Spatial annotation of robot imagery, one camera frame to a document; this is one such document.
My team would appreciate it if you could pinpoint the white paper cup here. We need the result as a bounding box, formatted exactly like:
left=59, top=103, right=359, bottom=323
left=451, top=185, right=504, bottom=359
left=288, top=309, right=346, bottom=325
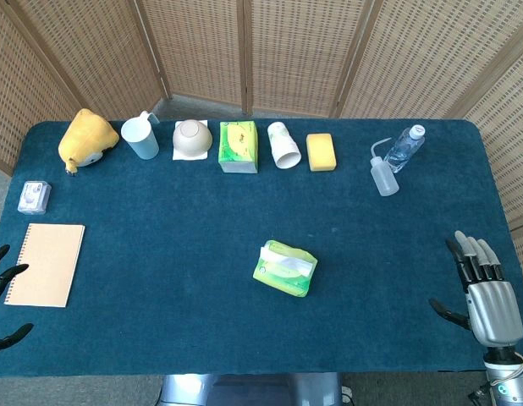
left=267, top=121, right=303, bottom=170

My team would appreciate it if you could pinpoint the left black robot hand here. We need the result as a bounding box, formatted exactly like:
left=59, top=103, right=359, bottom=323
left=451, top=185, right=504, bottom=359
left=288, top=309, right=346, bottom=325
left=0, top=244, right=35, bottom=354

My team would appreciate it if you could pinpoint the white square napkin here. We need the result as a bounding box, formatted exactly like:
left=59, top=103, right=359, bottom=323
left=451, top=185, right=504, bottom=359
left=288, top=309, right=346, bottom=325
left=172, top=119, right=209, bottom=162

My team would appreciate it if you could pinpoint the woven folding screen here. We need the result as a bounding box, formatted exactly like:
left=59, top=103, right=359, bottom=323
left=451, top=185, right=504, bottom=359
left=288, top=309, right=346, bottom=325
left=0, top=0, right=523, bottom=297

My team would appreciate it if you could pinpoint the yellow plush toy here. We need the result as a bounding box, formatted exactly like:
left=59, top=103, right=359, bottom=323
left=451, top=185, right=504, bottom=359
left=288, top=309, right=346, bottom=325
left=58, top=108, right=120, bottom=177

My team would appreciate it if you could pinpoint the green tissue pack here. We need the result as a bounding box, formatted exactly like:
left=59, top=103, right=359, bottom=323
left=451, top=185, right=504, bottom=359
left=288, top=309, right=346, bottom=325
left=252, top=239, right=319, bottom=299
left=217, top=120, right=259, bottom=174

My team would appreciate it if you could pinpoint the white plastic mug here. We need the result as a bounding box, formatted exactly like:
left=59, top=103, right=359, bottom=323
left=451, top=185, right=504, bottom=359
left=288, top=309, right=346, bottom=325
left=120, top=110, right=161, bottom=161

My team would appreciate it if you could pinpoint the tan spiral notebook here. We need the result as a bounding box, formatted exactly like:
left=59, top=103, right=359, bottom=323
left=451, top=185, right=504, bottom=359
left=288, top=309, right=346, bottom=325
left=3, top=222, right=86, bottom=309

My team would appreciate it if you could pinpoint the small clear plastic box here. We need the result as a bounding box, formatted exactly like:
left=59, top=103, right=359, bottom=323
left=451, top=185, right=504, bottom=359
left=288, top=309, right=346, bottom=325
left=17, top=180, right=52, bottom=216

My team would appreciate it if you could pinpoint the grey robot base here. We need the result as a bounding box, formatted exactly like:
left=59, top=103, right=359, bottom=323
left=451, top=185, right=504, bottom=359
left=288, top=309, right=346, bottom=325
left=153, top=372, right=355, bottom=406

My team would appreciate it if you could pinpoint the beige upturned bowl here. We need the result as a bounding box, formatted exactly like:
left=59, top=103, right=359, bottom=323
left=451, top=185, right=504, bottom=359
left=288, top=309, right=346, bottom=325
left=172, top=118, right=214, bottom=156

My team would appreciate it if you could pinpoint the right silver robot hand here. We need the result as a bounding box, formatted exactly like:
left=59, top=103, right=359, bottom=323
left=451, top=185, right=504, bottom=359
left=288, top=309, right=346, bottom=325
left=428, top=230, right=523, bottom=349

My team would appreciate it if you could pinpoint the white squeeze wash bottle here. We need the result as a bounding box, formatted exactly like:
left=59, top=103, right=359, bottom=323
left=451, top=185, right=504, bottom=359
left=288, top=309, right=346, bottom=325
left=370, top=137, right=400, bottom=198

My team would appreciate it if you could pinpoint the blue table cloth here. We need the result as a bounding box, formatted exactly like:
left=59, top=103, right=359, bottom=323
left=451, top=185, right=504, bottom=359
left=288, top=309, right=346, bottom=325
left=0, top=118, right=521, bottom=378

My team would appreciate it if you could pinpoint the sealed green tissue pack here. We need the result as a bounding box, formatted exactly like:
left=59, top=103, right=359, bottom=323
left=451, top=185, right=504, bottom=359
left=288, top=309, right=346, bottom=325
left=217, top=120, right=259, bottom=174

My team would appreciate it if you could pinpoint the clear plastic water bottle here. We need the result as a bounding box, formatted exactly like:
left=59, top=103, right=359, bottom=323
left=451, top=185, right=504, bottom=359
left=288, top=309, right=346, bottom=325
left=383, top=123, right=427, bottom=174

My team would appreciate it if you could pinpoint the yellow sponge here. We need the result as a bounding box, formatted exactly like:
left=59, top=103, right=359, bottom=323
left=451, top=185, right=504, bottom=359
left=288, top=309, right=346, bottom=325
left=306, top=133, right=338, bottom=173

